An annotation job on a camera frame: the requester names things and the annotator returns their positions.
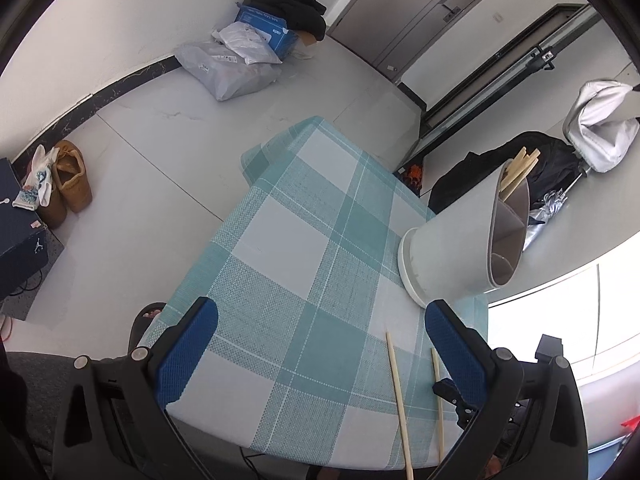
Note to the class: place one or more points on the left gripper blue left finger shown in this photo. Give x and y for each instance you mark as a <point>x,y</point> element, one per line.
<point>180,348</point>

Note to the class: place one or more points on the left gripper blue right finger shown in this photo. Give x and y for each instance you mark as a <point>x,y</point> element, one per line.
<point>463,351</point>

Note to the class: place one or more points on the wooden chopstick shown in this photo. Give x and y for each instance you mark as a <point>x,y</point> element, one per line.
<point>440,409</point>
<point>517,171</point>
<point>402,419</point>

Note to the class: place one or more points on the black slipper with foot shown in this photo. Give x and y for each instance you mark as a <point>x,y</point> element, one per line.
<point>141,323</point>

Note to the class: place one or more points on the white utensil holder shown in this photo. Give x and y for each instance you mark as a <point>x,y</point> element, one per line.
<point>471,247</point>

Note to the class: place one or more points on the teal checked tablecloth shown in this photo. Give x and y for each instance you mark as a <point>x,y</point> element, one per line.
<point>305,279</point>

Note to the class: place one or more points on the silver folded umbrella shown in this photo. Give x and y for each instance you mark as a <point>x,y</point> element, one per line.
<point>551,204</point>

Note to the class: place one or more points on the brown shoe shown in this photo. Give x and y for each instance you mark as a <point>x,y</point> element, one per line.
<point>55,213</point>
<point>70,176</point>

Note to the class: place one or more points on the navy Jordan shoe box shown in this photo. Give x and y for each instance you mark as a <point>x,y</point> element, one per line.
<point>28,250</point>

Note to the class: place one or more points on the white printed plastic bag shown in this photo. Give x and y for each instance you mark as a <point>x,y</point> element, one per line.
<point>37,189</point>

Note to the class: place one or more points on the white hanging bag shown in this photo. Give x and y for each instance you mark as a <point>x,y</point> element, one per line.
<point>602,143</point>

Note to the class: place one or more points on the grey parcel bag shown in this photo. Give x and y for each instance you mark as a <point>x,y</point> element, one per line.
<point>223,72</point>

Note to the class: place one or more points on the white parcel bag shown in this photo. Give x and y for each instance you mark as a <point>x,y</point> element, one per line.
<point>247,42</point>

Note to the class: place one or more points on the blue cardboard box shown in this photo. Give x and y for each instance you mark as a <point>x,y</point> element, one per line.
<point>280,38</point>

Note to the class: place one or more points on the black framed glass door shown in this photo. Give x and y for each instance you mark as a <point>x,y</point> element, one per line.
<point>530,51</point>

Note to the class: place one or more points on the grey door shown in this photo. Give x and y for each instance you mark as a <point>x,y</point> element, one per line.
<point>390,35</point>

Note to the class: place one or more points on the black clothing pile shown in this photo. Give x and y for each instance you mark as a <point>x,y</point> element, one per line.
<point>300,15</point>

